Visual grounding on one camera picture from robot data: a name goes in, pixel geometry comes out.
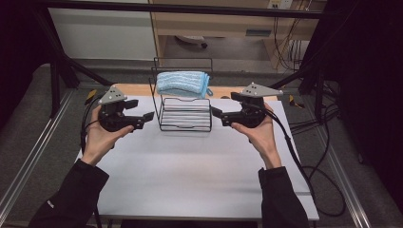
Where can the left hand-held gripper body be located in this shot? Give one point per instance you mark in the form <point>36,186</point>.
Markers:
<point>112,120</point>

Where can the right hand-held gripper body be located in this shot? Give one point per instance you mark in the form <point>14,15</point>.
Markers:
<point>252,115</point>

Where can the blue striped cloth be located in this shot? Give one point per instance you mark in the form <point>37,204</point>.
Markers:
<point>182,83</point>

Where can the person's left hand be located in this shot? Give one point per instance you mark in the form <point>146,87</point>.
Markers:
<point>99,142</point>

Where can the person's right hand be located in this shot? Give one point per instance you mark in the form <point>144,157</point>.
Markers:
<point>264,139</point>

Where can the yellow black tape strip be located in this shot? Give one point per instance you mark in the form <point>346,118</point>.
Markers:
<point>92,94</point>
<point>296,103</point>

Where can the black metal stand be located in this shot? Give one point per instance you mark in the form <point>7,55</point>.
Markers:
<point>319,95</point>
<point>54,85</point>

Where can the white chair base with caster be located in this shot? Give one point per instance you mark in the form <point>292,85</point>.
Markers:
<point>191,39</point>

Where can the white cabinet panel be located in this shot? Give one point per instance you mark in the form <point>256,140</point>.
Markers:
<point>101,34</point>

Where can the light wooden desk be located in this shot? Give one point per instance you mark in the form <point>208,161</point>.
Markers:
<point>215,23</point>

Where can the aluminium floor rail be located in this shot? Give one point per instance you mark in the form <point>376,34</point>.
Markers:
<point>34,152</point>
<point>343,177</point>

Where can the black horizontal frame bar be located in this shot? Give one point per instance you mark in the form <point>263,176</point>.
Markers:
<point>190,9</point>

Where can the white wall socket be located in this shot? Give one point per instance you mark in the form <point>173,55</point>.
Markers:
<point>280,3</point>

